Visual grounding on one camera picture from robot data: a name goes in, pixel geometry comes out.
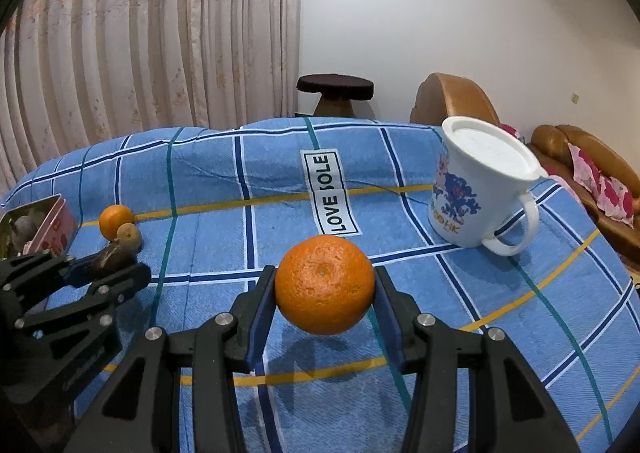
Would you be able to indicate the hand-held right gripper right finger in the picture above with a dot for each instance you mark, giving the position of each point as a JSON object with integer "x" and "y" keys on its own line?
{"x": 387, "y": 313}

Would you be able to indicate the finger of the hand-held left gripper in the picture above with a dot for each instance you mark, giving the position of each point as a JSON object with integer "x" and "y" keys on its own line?
{"x": 125, "y": 280}
{"x": 77, "y": 269}

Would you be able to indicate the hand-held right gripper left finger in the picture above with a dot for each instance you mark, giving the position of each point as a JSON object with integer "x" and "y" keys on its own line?
{"x": 260, "y": 323}

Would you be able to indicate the dark brown round fruit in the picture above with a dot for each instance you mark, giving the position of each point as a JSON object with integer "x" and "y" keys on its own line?
{"x": 114, "y": 257}

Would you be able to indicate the pink metal tin box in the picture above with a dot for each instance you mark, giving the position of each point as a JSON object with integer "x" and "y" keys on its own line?
{"x": 57, "y": 228}

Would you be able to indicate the large orange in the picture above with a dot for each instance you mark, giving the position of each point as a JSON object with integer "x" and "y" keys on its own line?
{"x": 325, "y": 283}

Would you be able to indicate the brown kiwi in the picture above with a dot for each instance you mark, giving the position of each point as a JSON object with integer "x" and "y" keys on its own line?
{"x": 129, "y": 235}

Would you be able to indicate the small orange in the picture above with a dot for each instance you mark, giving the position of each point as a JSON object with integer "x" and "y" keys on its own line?
{"x": 115, "y": 220}

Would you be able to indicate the blue plaid blanket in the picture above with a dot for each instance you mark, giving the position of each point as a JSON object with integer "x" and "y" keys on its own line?
{"x": 210, "y": 243}

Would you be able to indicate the white printed mug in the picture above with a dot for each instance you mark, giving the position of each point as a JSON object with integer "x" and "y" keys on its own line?
{"x": 465, "y": 203}

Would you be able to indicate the white mug lid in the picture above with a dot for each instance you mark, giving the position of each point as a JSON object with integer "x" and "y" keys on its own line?
{"x": 492, "y": 148}

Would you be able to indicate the brown leather armchair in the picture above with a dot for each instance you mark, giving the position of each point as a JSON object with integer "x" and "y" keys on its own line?
{"x": 455, "y": 98}

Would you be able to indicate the dark round stool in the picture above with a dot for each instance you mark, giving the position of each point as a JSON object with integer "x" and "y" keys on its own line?
{"x": 335, "y": 85}

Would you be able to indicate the brown leather sofa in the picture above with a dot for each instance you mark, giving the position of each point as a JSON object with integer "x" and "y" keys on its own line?
{"x": 555, "y": 143}

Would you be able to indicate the floral beige curtain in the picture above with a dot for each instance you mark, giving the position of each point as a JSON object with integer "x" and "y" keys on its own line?
{"x": 150, "y": 33}

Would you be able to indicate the pink floral cloth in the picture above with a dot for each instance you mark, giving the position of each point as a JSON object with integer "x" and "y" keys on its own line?
{"x": 600, "y": 183}

